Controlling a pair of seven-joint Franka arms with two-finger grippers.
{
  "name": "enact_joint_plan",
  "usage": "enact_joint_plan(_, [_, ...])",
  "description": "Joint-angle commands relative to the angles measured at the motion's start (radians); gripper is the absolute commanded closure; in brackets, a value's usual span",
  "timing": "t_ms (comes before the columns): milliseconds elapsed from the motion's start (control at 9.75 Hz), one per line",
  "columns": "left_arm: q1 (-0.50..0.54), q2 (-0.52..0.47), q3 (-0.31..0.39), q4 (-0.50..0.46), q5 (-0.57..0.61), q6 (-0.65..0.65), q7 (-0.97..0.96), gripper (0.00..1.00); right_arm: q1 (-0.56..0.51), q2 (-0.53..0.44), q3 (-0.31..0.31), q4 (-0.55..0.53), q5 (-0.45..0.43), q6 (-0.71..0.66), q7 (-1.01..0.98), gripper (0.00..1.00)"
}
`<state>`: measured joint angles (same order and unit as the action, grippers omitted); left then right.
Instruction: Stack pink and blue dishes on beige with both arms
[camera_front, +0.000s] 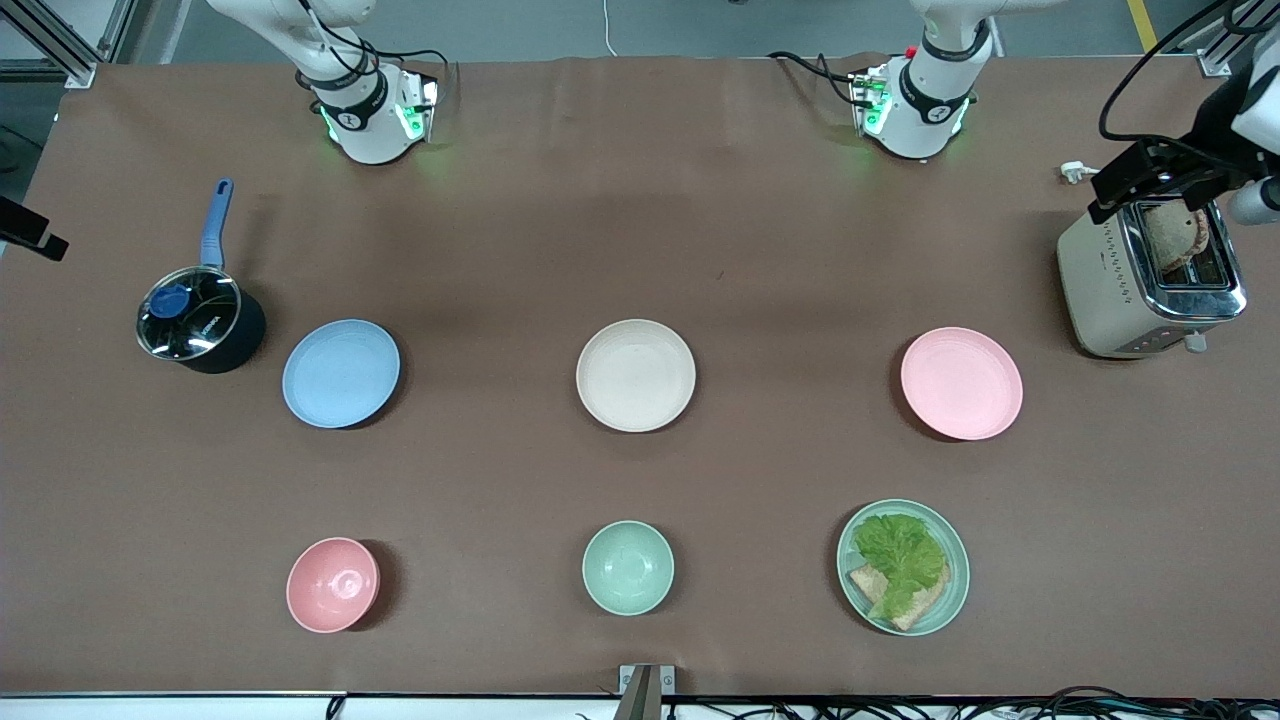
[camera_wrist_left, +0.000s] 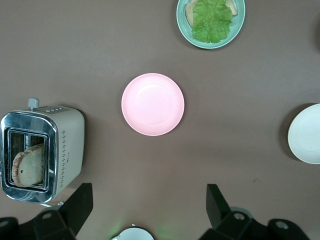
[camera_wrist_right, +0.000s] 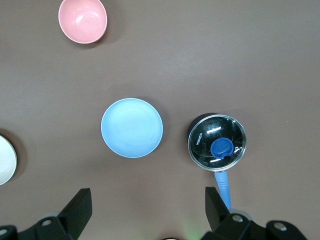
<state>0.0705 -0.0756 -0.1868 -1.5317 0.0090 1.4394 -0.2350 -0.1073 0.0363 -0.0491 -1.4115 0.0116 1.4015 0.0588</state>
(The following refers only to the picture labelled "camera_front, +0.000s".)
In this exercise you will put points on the pink bowl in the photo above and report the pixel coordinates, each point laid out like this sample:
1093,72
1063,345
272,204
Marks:
332,585

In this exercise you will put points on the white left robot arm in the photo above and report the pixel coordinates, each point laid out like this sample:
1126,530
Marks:
925,120

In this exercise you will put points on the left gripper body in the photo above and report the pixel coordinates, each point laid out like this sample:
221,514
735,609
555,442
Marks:
1203,150

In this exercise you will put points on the toast slice in toaster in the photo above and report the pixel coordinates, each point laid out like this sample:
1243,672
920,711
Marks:
1170,240

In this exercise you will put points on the blue plate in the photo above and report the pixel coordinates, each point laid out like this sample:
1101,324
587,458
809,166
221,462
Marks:
340,373

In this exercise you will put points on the green lettuce leaf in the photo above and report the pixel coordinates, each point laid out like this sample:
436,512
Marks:
900,555

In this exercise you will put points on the green plate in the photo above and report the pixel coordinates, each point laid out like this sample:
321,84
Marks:
955,590

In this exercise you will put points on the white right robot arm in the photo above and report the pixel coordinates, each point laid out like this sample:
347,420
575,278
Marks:
370,130

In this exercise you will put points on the beige chrome toaster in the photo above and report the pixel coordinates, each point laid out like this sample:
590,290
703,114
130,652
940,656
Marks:
1105,290

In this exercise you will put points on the aluminium frame profile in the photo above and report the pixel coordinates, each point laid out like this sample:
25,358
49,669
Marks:
70,45
1215,50

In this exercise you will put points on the glass lid with blue knob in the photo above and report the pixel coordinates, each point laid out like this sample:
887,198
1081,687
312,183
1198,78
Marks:
188,312

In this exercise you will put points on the green bowl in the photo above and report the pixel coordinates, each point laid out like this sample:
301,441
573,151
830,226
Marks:
627,567

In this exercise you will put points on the grey metal camera bracket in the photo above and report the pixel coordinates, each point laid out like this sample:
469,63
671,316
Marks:
645,690

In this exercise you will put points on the beige plate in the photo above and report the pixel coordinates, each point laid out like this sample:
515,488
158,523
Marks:
636,375

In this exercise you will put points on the brown bread slice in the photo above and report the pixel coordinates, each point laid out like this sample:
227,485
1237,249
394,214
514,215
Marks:
925,605

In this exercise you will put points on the pink plate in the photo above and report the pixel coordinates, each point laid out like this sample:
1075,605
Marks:
961,383

